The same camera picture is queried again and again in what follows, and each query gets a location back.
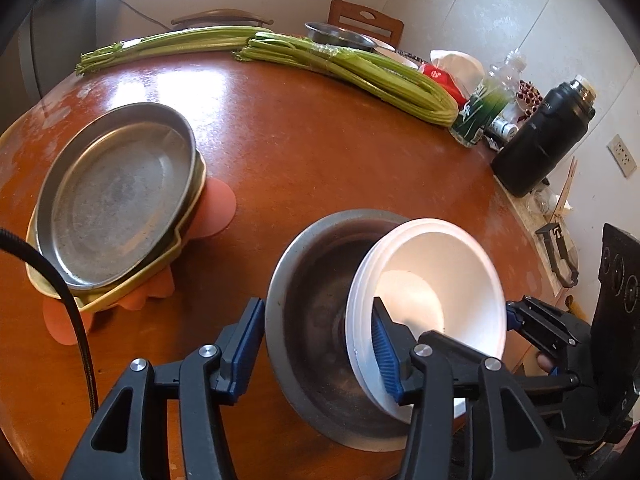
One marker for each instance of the clear glass jar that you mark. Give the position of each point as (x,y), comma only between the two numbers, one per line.
(542,200)

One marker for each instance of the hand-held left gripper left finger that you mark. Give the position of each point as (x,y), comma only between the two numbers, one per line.
(247,355)

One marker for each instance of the white ceramic bowl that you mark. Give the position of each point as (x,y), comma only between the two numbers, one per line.
(395,55)

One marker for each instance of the red packet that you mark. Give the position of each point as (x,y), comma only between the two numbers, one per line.
(445,82)

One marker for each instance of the white plastic bag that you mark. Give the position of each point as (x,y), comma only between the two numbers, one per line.
(460,67)

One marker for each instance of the small steel bowl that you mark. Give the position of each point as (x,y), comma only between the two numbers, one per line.
(340,35)

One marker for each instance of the person's right hand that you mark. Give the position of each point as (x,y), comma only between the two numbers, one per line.
(542,361)

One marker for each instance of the wooden sticks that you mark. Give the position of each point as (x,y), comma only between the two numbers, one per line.
(565,195)

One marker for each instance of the clear bottle with green label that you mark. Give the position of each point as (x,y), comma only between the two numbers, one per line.
(480,105)

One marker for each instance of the yellow shell-shaped plate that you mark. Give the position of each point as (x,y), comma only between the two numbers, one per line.
(155,272)

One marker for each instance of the plastic-wrapped celery bunch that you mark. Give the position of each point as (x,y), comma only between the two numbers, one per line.
(380,77)

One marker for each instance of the small white pill bottle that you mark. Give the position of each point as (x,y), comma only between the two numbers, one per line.
(502,127)

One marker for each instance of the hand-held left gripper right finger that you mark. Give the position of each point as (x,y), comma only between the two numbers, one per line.
(382,355)

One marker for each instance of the wooden chair with curved back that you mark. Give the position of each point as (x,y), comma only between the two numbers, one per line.
(220,16)

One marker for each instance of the bundle of brown sticks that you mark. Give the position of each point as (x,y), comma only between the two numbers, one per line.
(527,95)

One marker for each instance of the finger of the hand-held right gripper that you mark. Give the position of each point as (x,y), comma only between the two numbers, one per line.
(560,385)
(537,317)

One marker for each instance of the wooden chair with cutout back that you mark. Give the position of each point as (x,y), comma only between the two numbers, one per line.
(367,15)

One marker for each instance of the black thermos flask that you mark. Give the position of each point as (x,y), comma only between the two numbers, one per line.
(545,140)

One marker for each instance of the large steel bowl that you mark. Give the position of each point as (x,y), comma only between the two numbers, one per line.
(315,335)

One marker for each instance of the white wall socket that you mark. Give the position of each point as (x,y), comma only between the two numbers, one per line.
(622,152)

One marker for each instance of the grey refrigerator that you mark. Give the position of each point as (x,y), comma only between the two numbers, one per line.
(55,25)

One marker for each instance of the long celery bunch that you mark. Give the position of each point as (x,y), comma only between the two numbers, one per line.
(175,42)

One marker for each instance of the round steel plate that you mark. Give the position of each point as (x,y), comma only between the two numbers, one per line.
(115,200)

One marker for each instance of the black clip tool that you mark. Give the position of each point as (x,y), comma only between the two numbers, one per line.
(555,250)

